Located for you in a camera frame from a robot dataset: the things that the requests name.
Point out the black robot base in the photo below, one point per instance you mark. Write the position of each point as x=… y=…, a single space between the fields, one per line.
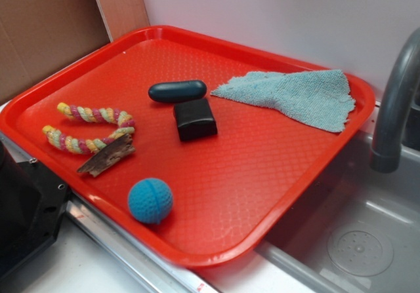
x=33 y=202

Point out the light blue cloth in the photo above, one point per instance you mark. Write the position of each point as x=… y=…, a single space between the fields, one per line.
x=319 y=99

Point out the red plastic tray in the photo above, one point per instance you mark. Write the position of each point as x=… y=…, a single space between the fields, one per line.
x=228 y=189

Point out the black rectangular block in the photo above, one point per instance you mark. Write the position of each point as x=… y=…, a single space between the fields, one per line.
x=195 y=120

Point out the dark teal capsule object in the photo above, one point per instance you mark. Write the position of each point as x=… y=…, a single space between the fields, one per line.
x=179 y=91

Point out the blue textured ball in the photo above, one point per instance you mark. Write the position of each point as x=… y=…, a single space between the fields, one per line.
x=150 y=201

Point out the brown driftwood piece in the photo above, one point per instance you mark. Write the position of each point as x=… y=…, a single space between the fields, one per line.
x=108 y=157

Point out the light wooden board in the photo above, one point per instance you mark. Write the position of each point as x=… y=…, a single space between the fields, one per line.
x=122 y=16

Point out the grey plastic sink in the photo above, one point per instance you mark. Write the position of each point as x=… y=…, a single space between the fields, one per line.
x=353 y=229

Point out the grey faucet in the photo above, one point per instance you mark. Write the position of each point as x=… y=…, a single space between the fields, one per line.
x=397 y=123

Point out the brown cardboard panel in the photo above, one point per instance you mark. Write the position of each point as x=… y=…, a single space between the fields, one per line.
x=40 y=37

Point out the multicolour rope toy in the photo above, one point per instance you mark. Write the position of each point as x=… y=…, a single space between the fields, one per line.
x=86 y=131

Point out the aluminium rail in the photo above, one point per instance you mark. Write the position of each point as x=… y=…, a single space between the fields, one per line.
x=91 y=255

